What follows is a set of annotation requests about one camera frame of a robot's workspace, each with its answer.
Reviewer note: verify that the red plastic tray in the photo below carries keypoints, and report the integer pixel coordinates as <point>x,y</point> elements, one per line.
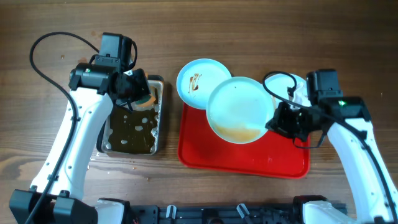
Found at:
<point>271,156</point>

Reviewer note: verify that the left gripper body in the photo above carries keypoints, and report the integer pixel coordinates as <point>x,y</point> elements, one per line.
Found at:
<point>137,86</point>

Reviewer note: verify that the orange green scrub sponge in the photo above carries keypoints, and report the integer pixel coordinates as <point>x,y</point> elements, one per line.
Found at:
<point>147,101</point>

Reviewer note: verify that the white plate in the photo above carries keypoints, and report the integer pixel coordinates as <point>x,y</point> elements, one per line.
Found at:
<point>238,110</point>
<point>279,84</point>
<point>198,78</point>

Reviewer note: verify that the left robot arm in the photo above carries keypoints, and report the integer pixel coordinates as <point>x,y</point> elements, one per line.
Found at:
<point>110,79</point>

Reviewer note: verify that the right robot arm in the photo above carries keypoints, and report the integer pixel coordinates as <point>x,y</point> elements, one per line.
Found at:
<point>346,122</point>

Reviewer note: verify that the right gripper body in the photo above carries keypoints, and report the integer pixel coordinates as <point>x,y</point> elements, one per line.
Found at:
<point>292,122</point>

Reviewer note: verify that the black water tray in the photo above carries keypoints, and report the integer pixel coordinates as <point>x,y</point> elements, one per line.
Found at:
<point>134,129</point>

